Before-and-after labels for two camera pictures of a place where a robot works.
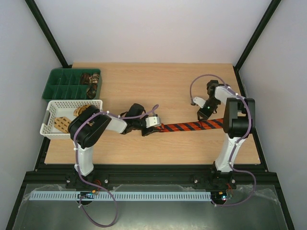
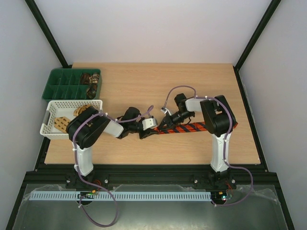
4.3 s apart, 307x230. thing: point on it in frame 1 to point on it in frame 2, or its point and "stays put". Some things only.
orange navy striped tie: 206,124 stays put
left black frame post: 48,33 stays put
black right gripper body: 204,114 to 170,120
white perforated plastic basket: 65,108 stays put
